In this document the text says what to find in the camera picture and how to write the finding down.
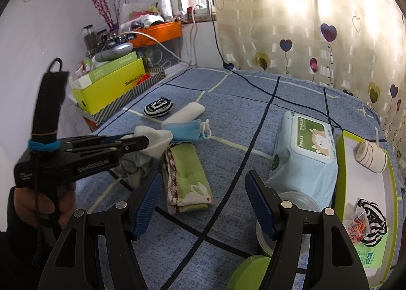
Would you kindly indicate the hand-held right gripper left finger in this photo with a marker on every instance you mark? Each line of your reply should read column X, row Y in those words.
column 147, row 204

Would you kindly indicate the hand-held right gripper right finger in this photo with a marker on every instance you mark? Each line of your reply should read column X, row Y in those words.
column 258, row 204

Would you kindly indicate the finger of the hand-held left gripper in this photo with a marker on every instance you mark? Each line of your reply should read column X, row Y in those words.
column 85, row 141
column 127, row 147

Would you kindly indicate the grey white sock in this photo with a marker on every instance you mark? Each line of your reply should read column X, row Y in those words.
column 152, row 142

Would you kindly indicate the green rabbit towel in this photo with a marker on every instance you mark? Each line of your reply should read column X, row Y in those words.
column 187, row 179

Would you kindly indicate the black white striped sock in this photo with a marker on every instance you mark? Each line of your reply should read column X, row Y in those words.
column 372, row 220
column 158, row 107

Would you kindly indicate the blue face mask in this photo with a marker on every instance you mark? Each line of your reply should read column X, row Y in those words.
column 185, row 131

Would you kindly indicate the white towel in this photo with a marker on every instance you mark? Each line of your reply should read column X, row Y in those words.
column 187, row 112

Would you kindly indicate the clear candy packet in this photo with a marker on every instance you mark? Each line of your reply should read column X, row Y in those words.
column 357, row 228

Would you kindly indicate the lime green box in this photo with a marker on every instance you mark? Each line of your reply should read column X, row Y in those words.
column 364, row 188

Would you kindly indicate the cream stitched sock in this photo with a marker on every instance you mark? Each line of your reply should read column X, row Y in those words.
column 371, row 157

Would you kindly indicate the green printed cloth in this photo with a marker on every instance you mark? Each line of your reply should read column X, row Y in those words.
column 369, row 256

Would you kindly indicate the person's left forearm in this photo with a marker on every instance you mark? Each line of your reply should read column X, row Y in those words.
column 19, row 255

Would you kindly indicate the person's left hand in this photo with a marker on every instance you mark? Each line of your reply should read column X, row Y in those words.
column 66, row 204

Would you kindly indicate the red bedside cabinet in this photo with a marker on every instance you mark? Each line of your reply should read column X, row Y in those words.
column 90, row 123

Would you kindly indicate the clear plastic containers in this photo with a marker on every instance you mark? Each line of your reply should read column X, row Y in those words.
column 301, row 203

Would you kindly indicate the striped patterned box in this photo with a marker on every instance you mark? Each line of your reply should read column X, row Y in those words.
column 127, row 100

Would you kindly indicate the yellow green closed box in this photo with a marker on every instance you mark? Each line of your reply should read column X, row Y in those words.
column 104, row 93

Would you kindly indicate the lime green round container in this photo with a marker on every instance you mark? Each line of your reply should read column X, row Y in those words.
column 250, row 274

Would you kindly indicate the light blue wet wipes pack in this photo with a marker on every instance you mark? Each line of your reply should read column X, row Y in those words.
column 304, row 138

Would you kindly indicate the glass jar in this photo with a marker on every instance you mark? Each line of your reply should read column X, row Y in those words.
column 89, row 41
column 103, row 36

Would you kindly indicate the blue checked bed sheet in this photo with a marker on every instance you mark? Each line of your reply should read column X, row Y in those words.
column 241, row 119

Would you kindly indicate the grey oval device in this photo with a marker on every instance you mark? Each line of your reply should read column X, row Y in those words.
column 115, row 50

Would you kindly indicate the orange tray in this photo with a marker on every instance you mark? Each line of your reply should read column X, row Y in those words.
column 158, row 35

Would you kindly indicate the white plastic bag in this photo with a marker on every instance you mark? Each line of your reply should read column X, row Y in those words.
column 166, row 4

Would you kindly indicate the heart print curtain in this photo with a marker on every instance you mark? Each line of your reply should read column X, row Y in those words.
column 285, row 23

